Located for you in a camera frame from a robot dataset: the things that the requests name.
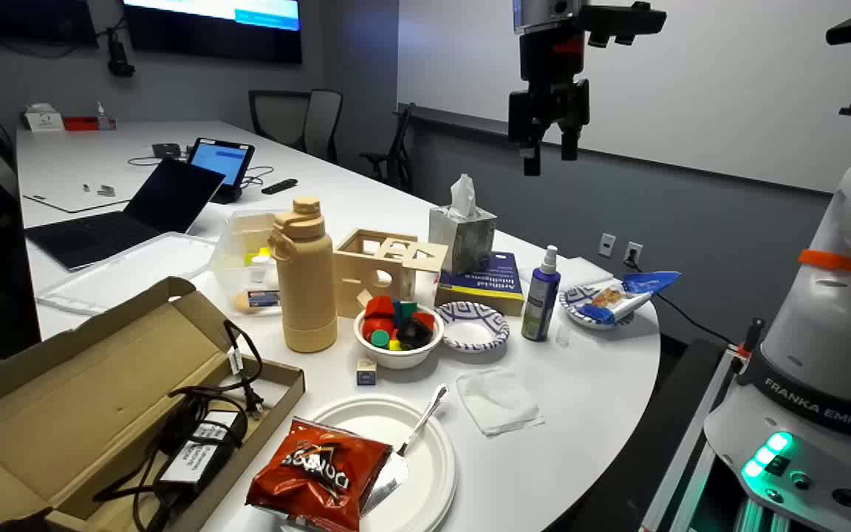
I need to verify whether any red flat item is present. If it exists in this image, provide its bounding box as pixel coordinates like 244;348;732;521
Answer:
60;112;104;135

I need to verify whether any blue white snack packet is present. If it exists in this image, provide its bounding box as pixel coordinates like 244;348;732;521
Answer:
581;265;685;329

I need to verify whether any black adapter cable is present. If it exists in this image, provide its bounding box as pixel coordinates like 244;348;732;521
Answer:
89;319;273;532

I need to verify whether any aluminium robot stand frame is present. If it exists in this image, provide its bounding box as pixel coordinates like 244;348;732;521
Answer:
639;316;773;532

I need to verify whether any small blue labelled box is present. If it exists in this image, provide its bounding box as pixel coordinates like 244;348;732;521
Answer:
243;285;283;316

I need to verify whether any black power adapter brick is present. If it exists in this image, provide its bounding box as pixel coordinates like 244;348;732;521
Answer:
154;406;252;495

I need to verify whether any white disposable plate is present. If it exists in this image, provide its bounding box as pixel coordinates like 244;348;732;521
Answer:
304;394;462;532

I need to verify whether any blue patterned paper plate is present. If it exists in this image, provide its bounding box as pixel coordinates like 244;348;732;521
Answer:
559;277;646;332

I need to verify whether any red chip bag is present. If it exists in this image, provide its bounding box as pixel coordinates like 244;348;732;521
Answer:
243;416;395;532

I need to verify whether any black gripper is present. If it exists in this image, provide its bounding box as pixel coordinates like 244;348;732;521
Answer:
504;26;595;181

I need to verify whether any black laptop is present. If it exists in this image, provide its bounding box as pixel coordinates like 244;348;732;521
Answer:
24;156;228;273

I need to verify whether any black mesh office chair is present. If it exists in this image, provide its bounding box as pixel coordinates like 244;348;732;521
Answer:
298;85;345;165
358;101;419;196
244;88;312;153

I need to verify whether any white pop-up tissue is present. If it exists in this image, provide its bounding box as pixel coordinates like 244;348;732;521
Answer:
445;172;482;223

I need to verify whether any blue patterned paper bowl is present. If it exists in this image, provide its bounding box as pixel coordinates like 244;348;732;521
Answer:
435;298;515;357

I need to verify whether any black conference camera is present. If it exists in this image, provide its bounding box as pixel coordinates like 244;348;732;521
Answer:
104;14;138;79

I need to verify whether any blue hardcover book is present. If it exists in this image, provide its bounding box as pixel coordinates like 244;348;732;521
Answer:
432;248;528;319

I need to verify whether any white plastic spoon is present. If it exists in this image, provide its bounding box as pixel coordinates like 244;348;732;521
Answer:
392;381;453;458

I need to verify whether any black power cable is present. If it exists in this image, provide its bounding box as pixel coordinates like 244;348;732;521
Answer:
623;254;744;348

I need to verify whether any white ceramic bowl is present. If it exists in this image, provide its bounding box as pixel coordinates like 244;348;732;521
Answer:
352;292;445;373

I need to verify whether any wooden shape sorter box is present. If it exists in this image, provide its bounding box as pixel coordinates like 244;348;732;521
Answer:
330;227;450;319

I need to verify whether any white tissue paper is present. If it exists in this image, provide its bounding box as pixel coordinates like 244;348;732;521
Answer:
453;367;546;441

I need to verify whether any blue green spray bottle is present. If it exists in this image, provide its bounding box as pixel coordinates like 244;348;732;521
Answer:
519;243;565;345

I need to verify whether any black tablet with lit screen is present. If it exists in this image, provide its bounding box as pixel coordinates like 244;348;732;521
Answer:
184;135;261;208

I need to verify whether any open cardboard box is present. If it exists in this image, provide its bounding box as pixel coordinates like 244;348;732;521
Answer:
0;276;308;532

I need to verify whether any wall mounted TV screen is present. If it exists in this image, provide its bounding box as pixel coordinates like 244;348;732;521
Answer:
117;0;308;69

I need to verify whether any white small box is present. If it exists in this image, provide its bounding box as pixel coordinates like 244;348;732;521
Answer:
21;101;67;135

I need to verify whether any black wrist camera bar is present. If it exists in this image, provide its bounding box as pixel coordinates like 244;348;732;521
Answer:
581;0;670;50

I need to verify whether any grey tissue box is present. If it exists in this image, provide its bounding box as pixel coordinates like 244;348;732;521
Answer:
425;202;500;277

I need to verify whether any tan water bottle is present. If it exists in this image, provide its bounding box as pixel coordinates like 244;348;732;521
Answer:
265;196;340;357

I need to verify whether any black remote control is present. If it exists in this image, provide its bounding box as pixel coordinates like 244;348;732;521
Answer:
256;175;302;197

